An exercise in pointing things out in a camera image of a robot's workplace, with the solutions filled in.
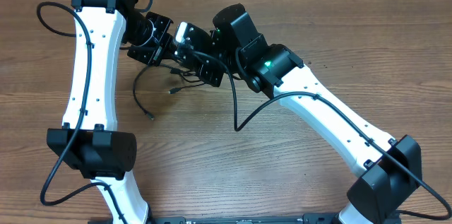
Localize black USB cable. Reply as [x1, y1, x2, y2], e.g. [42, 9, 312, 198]
[132, 49, 213, 122]

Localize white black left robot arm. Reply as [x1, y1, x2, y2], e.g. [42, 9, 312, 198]
[47, 0, 172, 223]

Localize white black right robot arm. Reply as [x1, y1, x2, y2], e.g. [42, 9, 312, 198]
[174, 4, 422, 223]

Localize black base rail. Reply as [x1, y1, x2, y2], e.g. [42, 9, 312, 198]
[146, 213, 340, 224]

